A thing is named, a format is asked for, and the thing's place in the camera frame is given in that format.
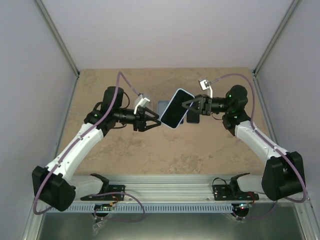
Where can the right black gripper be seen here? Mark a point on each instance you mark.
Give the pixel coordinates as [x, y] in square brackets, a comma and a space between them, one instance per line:
[204, 105]

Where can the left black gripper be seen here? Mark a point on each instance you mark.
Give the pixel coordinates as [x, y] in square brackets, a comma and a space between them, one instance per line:
[140, 121]

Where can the light blue phone case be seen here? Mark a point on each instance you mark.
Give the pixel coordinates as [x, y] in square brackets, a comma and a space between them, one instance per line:
[161, 107]

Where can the beige phone case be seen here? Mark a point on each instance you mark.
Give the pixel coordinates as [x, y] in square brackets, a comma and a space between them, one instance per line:
[149, 102]

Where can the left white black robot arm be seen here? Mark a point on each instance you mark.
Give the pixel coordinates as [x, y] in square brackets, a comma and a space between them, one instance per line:
[56, 184]

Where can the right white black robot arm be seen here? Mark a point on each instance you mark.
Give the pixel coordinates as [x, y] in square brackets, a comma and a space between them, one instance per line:
[283, 174]

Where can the left circuit board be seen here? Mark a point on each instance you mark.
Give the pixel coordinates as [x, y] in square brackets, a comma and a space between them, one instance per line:
[105, 207]

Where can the circuit board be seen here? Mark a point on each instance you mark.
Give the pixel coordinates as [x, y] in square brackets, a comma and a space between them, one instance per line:
[243, 206]
[105, 207]

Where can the right circuit board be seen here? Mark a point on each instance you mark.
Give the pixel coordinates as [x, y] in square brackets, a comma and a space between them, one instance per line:
[243, 206]

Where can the clear plastic bag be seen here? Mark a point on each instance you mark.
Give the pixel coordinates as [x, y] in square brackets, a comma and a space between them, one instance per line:
[97, 226]

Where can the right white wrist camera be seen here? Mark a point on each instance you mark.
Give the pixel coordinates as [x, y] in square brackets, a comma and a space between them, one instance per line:
[206, 86]

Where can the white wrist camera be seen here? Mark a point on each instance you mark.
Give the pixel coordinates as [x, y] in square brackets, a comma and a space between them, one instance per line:
[206, 86]
[139, 102]

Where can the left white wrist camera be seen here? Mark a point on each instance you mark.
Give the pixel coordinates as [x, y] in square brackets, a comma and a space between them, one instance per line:
[139, 102]

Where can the aluminium rail frame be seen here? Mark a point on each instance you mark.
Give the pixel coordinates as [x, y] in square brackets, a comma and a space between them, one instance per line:
[172, 163]

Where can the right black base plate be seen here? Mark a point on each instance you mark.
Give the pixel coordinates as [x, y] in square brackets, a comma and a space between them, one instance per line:
[224, 191]

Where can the left aluminium corner post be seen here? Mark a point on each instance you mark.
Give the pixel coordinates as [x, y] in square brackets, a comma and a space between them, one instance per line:
[56, 35]

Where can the aluminium corner post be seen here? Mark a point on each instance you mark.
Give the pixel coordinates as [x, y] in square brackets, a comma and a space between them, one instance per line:
[294, 5]
[56, 35]

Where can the blue slotted cable duct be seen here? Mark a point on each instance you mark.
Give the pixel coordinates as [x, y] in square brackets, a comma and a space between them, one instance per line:
[123, 208]

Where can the right aluminium corner post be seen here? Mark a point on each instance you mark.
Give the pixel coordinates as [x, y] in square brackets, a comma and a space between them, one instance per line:
[294, 5]

